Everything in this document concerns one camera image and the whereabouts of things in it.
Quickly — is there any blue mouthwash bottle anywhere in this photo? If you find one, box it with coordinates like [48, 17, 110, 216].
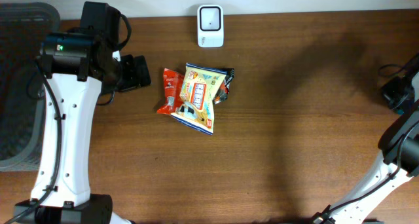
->
[395, 99, 414, 115]

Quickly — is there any red Hacks candy bag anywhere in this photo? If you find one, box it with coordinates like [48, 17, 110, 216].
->
[157, 68, 184, 115]

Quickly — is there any black red snack packet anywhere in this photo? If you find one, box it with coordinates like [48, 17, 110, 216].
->
[213, 68, 234, 104]

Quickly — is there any grey plastic mesh basket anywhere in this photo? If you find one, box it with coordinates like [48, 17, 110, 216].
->
[1, 3, 60, 172]

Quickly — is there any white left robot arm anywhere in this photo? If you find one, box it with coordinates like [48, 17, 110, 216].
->
[12, 1, 151, 223]

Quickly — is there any white barcode scanner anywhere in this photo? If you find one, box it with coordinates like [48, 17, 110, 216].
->
[196, 5, 224, 48]

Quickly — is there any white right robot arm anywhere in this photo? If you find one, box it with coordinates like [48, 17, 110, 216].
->
[310, 75, 418, 224]

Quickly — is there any beige wet wipes pack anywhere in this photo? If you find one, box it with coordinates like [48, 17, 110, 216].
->
[171, 63, 227, 135]

